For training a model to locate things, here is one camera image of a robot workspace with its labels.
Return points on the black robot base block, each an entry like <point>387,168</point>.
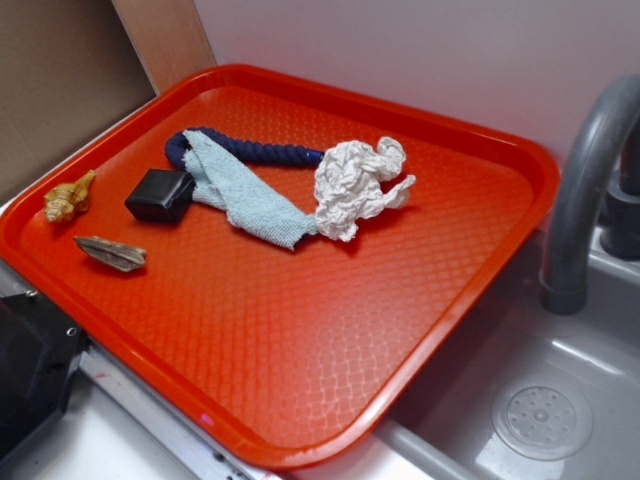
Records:
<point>41,348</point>

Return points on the tan spiral sea shell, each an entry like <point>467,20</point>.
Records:
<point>67,200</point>

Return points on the crumpled white paper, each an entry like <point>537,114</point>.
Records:
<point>348,185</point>

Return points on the red plastic tray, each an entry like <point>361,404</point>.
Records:
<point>285,357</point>

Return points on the light blue cloth strip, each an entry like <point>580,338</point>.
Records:
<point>223,182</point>

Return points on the black square block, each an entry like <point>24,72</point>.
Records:
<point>161,196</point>

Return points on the grey driftwood piece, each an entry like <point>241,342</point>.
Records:
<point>122,257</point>

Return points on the grey plastic sink basin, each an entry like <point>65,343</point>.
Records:
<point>442,423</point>

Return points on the grey sink faucet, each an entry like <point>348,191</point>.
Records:
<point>599,187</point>

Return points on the round sink drain cover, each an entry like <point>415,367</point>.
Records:
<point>542,421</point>

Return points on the brown cardboard panel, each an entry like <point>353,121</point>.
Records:
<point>72,69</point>

